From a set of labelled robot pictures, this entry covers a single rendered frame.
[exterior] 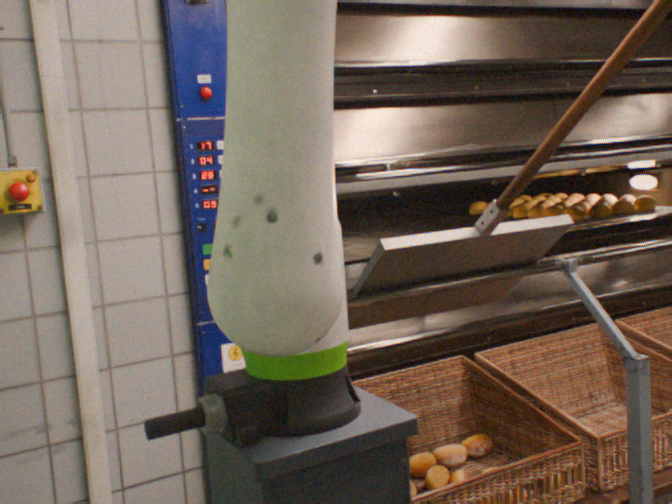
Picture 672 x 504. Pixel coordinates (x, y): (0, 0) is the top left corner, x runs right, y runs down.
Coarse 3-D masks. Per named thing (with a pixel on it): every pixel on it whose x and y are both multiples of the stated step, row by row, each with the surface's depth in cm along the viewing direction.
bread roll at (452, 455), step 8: (440, 448) 213; (448, 448) 212; (456, 448) 212; (464, 448) 214; (440, 456) 211; (448, 456) 211; (456, 456) 211; (464, 456) 212; (440, 464) 212; (448, 464) 211; (456, 464) 211
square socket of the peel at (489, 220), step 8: (496, 200) 166; (488, 208) 167; (496, 208) 165; (480, 216) 170; (488, 216) 168; (496, 216) 166; (504, 216) 167; (480, 224) 170; (488, 224) 168; (496, 224) 169; (480, 232) 171; (488, 232) 171
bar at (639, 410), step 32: (576, 256) 202; (608, 256) 207; (416, 288) 177; (448, 288) 182; (576, 288) 198; (608, 320) 191; (640, 384) 183; (640, 416) 184; (640, 448) 186; (640, 480) 187
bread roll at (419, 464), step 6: (414, 456) 208; (420, 456) 207; (426, 456) 208; (432, 456) 209; (414, 462) 206; (420, 462) 206; (426, 462) 207; (432, 462) 208; (414, 468) 206; (420, 468) 206; (426, 468) 207; (414, 474) 206; (420, 474) 206
